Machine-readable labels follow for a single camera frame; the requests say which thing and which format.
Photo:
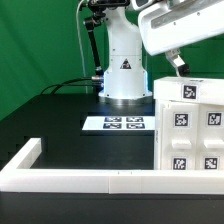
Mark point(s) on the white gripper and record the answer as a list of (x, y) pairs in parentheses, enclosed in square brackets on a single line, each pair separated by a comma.
[(165, 29)]

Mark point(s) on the small white tagged block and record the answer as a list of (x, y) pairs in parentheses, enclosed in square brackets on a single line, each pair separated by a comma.
[(194, 90)]

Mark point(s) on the white cabinet body box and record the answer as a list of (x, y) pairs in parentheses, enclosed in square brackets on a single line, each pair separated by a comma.
[(160, 105)]

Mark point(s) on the white cabinet door panel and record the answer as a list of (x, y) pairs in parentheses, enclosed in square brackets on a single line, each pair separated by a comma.
[(179, 132)]

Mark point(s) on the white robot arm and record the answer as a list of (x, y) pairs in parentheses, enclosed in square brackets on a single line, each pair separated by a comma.
[(125, 81)]

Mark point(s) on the white marker tag sheet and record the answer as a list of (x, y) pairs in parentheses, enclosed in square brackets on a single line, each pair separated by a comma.
[(119, 123)]

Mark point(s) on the white U-shaped border frame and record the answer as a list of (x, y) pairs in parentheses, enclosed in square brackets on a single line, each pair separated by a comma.
[(18, 175)]

